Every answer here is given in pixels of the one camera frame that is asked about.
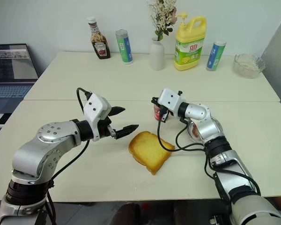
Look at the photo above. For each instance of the dried flower bouquet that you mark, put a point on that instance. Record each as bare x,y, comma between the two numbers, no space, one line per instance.
162,16

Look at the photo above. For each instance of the brown ketchup bottle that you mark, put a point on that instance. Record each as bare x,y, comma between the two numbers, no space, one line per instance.
100,44

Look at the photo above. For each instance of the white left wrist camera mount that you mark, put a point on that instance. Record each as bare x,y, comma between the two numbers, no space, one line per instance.
93,110

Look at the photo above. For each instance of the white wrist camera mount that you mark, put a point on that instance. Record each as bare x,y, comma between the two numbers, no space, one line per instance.
93,110
169,99

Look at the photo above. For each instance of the white ceramic vase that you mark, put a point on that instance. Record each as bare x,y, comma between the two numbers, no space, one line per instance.
157,56

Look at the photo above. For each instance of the grey open laptop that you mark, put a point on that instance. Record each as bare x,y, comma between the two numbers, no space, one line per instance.
9,70

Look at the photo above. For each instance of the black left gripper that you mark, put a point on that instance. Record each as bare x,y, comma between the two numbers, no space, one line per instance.
105,130

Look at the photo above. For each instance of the spoon with red jam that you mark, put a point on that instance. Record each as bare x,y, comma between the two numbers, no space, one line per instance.
157,112

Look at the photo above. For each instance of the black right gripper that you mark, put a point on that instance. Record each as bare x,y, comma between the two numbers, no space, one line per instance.
166,113

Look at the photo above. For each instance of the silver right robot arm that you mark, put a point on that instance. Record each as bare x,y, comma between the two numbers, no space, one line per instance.
227,164

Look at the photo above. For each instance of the green blue labelled can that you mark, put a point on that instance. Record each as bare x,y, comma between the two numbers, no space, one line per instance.
124,47
215,56

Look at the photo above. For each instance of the yellow detergent pump bottle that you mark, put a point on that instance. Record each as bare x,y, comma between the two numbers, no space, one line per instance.
189,51

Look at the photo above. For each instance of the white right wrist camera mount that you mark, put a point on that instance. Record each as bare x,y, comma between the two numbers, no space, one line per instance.
169,99

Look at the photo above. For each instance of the clear glass ashtray bowl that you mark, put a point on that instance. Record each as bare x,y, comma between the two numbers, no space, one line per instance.
248,66

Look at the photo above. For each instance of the black flat phone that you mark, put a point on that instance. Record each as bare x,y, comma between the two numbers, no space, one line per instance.
4,118

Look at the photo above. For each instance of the toasted bread slice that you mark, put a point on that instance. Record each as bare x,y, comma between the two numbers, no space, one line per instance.
150,152

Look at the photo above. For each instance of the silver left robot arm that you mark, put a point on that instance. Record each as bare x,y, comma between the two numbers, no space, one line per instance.
35,152

